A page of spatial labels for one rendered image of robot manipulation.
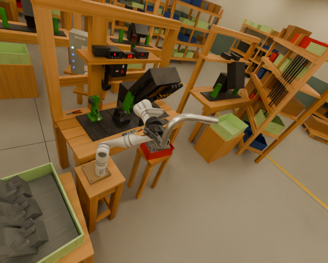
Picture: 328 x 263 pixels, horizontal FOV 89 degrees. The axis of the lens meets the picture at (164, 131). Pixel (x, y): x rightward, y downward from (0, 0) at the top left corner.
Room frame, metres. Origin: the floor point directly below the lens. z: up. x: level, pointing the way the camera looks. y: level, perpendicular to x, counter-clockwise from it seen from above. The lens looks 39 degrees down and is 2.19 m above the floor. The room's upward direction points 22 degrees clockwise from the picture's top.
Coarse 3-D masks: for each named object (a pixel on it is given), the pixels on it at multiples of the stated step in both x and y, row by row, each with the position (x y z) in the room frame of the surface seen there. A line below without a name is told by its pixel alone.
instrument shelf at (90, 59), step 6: (78, 54) 1.43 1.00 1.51; (84, 54) 1.42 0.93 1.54; (90, 54) 1.47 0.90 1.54; (150, 54) 2.12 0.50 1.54; (84, 60) 1.37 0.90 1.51; (90, 60) 1.35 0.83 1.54; (96, 60) 1.40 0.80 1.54; (102, 60) 1.45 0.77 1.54; (108, 60) 1.49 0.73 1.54; (114, 60) 1.55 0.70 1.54; (120, 60) 1.60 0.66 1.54; (126, 60) 1.66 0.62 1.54; (132, 60) 1.72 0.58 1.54; (138, 60) 1.79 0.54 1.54; (144, 60) 1.85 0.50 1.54; (150, 60) 1.93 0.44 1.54; (156, 60) 2.01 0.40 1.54
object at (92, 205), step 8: (80, 184) 0.72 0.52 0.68; (80, 192) 0.73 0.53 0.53; (112, 192) 0.76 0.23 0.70; (120, 192) 0.81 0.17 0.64; (80, 200) 0.72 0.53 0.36; (88, 200) 0.59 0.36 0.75; (96, 200) 0.62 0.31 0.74; (104, 200) 0.89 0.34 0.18; (112, 200) 0.79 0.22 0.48; (88, 208) 0.59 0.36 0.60; (96, 208) 0.62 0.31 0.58; (112, 208) 0.77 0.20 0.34; (88, 216) 0.59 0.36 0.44; (96, 216) 0.63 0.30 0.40; (104, 216) 0.72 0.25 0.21; (112, 216) 0.79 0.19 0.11; (88, 224) 0.59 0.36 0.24; (88, 232) 0.58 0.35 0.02
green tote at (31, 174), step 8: (32, 168) 0.57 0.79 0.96; (40, 168) 0.60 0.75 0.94; (48, 168) 0.63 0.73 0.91; (8, 176) 0.46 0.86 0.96; (24, 176) 0.51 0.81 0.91; (32, 176) 0.55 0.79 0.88; (40, 176) 0.59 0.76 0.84; (56, 176) 0.58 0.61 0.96; (64, 192) 0.50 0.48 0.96; (64, 200) 0.50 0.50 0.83; (72, 208) 0.42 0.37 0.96; (72, 216) 0.40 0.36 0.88; (80, 232) 0.32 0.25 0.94; (72, 240) 0.27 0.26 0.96; (80, 240) 0.30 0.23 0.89; (64, 248) 0.22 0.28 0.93; (72, 248) 0.25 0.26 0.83; (48, 256) 0.16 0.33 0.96; (56, 256) 0.19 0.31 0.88
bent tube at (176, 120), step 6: (180, 114) 0.57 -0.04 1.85; (186, 114) 0.57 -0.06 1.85; (192, 114) 0.59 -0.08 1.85; (174, 120) 0.54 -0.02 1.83; (180, 120) 0.55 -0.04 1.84; (186, 120) 0.57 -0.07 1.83; (192, 120) 0.58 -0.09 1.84; (198, 120) 0.60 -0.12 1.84; (204, 120) 0.61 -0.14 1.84; (210, 120) 0.63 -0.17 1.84; (216, 120) 0.66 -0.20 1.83; (168, 126) 0.52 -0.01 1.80; (174, 126) 0.53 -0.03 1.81; (168, 132) 0.52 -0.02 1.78; (162, 138) 0.51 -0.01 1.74; (168, 138) 0.52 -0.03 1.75; (156, 144) 0.51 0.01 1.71; (162, 144) 0.50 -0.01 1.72
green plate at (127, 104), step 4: (128, 92) 1.55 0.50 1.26; (128, 96) 1.53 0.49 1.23; (132, 96) 1.51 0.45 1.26; (124, 100) 1.53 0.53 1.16; (128, 100) 1.51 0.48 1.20; (132, 100) 1.49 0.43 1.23; (124, 104) 1.51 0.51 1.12; (128, 104) 1.49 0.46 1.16; (132, 104) 1.51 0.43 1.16; (124, 108) 1.49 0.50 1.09; (128, 108) 1.47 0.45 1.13; (132, 108) 1.52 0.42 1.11
